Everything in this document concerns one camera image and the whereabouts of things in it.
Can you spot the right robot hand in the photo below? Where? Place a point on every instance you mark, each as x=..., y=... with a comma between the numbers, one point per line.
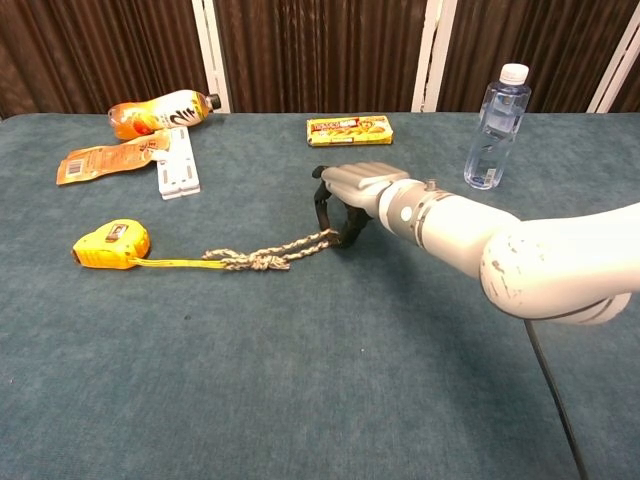
x=357, y=185

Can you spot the yellow tape measure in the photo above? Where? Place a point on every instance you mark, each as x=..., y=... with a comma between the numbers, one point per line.
x=111, y=246

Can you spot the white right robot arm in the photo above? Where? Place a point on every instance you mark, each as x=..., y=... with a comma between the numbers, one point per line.
x=500, y=235

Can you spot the yellow snack box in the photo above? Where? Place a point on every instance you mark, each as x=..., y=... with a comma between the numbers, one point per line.
x=349, y=130

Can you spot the brown pleated curtain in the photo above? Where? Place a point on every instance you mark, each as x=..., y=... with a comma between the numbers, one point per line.
x=320, y=50

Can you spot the clear water bottle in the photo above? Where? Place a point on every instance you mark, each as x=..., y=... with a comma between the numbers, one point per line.
x=496, y=130

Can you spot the white plastic power strip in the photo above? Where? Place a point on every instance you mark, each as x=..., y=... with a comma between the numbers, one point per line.
x=176, y=165

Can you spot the orange drink bottle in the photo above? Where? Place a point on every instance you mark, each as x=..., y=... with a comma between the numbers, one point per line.
x=155, y=114

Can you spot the orange snack wrapper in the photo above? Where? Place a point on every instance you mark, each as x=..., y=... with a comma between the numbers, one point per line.
x=107, y=158

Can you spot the white frame post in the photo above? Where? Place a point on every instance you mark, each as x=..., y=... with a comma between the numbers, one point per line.
x=212, y=52
x=433, y=55
x=616, y=70

